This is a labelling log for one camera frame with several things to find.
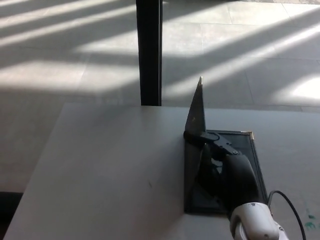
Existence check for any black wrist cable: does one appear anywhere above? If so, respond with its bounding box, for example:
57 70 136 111
266 190 308 240

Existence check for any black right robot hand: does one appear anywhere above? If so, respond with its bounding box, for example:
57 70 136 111
183 131 263 215

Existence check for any black diary with gold corners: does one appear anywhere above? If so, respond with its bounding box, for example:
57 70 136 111
183 76 269 215

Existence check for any black vertical post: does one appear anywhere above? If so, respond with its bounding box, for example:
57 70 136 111
135 0 163 107

